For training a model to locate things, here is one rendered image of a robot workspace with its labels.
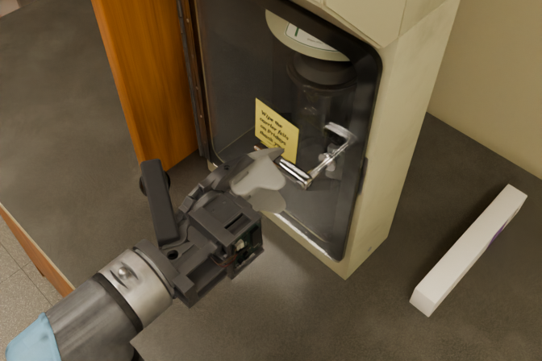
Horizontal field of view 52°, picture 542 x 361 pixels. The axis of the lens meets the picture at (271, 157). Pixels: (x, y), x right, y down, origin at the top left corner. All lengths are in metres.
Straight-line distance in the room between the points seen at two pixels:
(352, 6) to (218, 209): 0.28
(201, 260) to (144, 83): 0.36
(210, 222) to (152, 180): 0.09
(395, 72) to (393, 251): 0.43
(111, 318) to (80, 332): 0.03
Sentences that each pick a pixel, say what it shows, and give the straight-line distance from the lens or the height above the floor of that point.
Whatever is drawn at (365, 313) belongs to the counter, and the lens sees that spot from 0.87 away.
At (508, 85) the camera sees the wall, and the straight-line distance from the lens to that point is 1.06.
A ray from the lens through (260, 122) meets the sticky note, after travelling 0.75.
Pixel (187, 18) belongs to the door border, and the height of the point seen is 1.28.
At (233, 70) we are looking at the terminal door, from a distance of 0.73.
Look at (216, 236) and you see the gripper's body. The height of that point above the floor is 1.23.
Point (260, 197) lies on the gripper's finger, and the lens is 0.67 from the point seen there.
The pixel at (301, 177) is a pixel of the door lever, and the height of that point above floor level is 1.21.
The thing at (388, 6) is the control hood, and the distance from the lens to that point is 0.47.
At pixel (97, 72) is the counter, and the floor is 0.94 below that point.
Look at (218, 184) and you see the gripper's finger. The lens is 0.61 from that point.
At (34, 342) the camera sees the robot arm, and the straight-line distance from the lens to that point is 0.57.
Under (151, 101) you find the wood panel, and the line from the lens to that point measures 0.89.
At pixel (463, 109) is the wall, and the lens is 1.13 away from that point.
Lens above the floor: 1.73
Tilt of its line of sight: 50 degrees down
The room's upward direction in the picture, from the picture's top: straight up
